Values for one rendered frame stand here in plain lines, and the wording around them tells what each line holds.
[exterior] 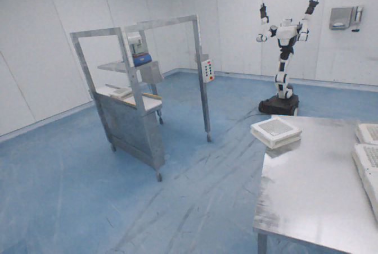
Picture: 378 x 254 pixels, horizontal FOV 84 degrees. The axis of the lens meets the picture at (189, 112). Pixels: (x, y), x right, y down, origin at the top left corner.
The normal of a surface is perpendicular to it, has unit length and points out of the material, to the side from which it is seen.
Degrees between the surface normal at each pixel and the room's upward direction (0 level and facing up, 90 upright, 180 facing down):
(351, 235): 0
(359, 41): 90
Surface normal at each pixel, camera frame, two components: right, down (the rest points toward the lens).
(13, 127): 0.73, 0.20
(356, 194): -0.14, -0.89
